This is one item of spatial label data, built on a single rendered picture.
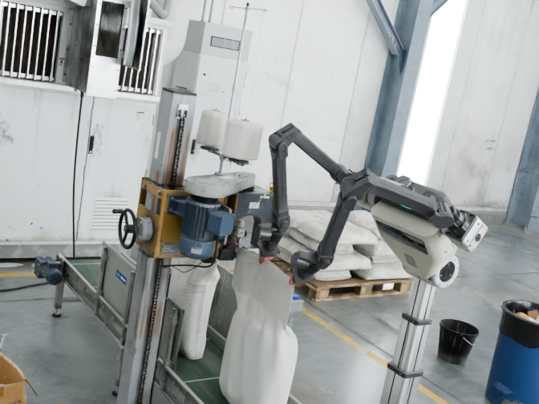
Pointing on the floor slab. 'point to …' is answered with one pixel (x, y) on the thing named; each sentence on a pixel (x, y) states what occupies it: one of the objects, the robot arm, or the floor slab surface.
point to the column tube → (135, 353)
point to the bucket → (455, 340)
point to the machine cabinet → (68, 137)
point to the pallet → (318, 292)
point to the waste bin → (515, 357)
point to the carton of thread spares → (12, 382)
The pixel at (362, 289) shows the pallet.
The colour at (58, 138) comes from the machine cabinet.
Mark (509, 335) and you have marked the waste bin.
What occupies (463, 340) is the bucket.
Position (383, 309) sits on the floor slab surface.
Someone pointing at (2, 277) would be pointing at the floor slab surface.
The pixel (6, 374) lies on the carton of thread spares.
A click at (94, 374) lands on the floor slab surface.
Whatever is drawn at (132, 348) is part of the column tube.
